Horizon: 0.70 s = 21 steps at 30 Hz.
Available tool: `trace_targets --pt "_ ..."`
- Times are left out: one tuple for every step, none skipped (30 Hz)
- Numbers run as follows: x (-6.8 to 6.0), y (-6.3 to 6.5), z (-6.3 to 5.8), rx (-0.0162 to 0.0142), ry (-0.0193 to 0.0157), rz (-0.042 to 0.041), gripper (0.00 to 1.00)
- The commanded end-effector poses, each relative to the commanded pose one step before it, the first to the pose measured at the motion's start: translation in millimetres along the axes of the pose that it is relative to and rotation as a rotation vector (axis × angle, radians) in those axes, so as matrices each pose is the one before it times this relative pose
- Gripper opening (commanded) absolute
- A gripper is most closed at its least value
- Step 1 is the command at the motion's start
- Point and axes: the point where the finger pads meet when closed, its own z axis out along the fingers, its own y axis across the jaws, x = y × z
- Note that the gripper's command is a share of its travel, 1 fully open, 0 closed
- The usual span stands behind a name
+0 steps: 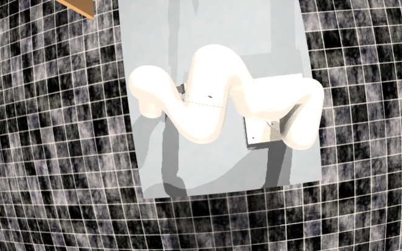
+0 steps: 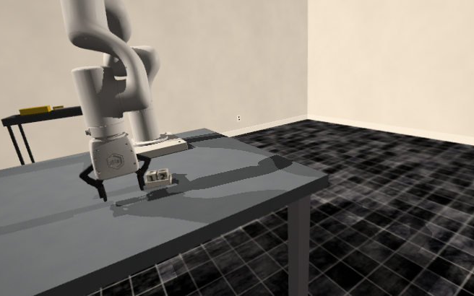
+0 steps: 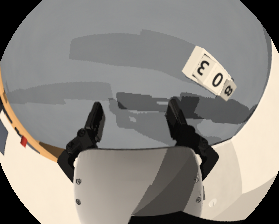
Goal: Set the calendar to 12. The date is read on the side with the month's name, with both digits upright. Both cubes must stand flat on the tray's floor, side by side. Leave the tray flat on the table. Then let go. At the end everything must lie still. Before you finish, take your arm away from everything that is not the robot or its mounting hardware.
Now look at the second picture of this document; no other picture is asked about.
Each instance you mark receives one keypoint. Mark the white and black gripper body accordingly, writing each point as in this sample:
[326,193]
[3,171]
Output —
[113,156]

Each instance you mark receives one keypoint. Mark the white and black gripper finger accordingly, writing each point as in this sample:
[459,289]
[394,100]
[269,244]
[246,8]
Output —
[141,171]
[96,183]

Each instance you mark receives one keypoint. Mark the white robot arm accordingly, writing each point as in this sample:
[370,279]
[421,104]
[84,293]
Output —
[105,26]

